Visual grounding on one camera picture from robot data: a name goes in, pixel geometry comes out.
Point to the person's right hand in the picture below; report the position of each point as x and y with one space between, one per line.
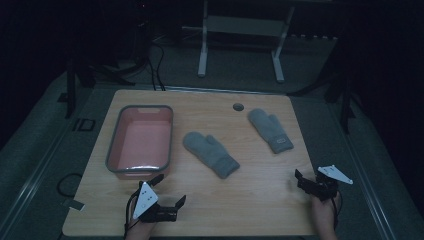
322 215

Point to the round grey table grommet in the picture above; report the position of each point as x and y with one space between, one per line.
238 107

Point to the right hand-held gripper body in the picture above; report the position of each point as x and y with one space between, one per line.
328 181

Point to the grey mitten with label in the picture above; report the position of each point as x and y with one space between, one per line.
270 130

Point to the person's left hand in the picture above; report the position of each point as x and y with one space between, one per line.
139 230

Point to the grey tape piece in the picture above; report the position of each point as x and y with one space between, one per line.
74 204

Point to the pink basin with grey rim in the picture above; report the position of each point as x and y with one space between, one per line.
141 141

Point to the plain grey mitten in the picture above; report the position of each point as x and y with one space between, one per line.
210 153

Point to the white metal stand frame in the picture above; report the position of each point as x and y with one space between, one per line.
245 26

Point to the black tripod stand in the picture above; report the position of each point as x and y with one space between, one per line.
345 100
71 86

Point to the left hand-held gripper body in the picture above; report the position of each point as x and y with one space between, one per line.
145 198

